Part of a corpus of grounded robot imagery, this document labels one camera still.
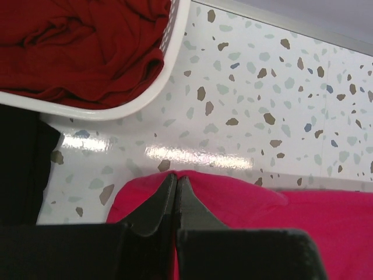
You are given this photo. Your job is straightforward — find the white plastic laundry basket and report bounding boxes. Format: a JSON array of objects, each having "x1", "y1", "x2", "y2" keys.
[{"x1": 0, "y1": 0, "x2": 191, "y2": 123}]

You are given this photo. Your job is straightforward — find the black folded t shirt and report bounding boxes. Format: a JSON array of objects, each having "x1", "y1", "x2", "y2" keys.
[{"x1": 1, "y1": 105, "x2": 61, "y2": 226}]

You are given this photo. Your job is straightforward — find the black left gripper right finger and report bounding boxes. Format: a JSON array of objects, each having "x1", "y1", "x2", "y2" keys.
[{"x1": 175, "y1": 177, "x2": 328, "y2": 279}]

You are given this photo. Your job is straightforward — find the pink t shirt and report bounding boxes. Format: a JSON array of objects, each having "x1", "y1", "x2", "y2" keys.
[{"x1": 105, "y1": 170, "x2": 373, "y2": 280}]

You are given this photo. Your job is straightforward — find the dark red t shirt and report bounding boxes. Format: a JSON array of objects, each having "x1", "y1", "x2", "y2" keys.
[{"x1": 0, "y1": 0, "x2": 173, "y2": 109}]

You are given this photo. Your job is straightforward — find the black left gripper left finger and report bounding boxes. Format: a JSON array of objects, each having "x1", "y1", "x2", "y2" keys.
[{"x1": 1, "y1": 174, "x2": 177, "y2": 279}]

